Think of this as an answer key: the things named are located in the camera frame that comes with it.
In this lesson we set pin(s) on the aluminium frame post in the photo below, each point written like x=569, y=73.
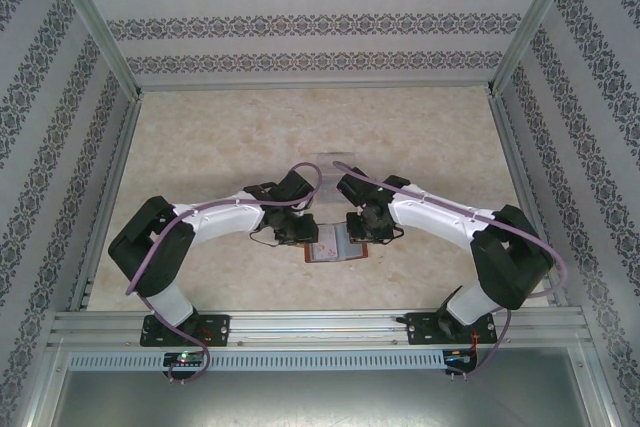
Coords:
x=90, y=22
x=537, y=22

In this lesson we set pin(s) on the aluminium mounting rail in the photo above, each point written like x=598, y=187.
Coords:
x=320, y=329

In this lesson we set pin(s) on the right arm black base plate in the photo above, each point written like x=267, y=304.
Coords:
x=425, y=329

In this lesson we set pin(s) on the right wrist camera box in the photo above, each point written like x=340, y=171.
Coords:
x=358, y=206

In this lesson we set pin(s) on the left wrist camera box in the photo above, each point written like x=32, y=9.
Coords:
x=304, y=207

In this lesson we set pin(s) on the white card with pink print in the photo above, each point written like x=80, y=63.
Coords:
x=322, y=251

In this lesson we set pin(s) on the clear acrylic card rack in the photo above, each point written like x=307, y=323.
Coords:
x=325, y=159

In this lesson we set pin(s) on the grey metal sheet panel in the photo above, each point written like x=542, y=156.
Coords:
x=320, y=399

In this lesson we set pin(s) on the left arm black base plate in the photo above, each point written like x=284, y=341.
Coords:
x=210, y=329

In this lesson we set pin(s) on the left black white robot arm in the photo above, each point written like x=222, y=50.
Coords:
x=220, y=219

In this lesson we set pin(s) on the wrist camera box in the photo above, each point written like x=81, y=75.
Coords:
x=304, y=207
x=358, y=206

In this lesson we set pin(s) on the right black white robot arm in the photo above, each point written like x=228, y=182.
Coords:
x=435, y=219

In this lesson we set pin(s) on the brown leather card holder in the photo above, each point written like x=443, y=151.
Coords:
x=350, y=252

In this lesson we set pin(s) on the aluminium side rail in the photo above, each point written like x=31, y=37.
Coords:
x=525, y=172
x=107, y=197

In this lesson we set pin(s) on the aluminium back rail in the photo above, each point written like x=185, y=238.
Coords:
x=315, y=87

